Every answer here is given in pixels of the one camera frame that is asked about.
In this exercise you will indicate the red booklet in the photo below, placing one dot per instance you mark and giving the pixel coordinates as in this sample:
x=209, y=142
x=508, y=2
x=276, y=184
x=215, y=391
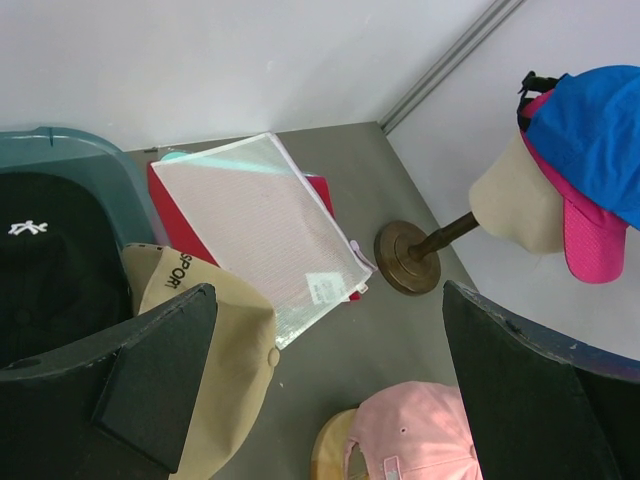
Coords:
x=182, y=236

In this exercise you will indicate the round wooden hat stand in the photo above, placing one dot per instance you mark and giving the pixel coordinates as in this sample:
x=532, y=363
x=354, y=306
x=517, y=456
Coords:
x=328, y=458

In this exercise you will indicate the magenta baseball cap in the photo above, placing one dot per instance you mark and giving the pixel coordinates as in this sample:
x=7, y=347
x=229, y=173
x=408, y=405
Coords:
x=593, y=238

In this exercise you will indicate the teal plastic container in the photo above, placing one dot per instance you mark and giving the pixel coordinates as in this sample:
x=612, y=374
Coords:
x=100, y=170

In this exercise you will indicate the blue baseball cap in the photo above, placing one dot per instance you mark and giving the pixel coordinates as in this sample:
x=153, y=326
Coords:
x=587, y=128

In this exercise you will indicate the translucent zip document pouch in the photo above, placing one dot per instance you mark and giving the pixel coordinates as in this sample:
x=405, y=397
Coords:
x=260, y=219

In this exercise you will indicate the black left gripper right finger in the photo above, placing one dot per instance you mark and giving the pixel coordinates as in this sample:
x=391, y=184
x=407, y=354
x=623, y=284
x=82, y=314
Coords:
x=540, y=404

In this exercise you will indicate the cream mannequin head stand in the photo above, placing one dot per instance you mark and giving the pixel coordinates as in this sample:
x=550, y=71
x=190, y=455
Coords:
x=512, y=201

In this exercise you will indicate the salmon pink baseball cap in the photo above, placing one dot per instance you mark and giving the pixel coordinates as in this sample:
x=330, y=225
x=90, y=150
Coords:
x=414, y=430

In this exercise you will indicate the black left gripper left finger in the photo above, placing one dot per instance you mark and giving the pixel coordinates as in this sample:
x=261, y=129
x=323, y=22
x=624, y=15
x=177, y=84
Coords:
x=114, y=405

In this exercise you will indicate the tan baseball cap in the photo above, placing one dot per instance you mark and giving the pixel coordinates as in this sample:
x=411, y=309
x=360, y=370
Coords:
x=241, y=359

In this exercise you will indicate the black baseball cap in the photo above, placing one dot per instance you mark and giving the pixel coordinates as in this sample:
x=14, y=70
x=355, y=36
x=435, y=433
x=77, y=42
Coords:
x=62, y=277

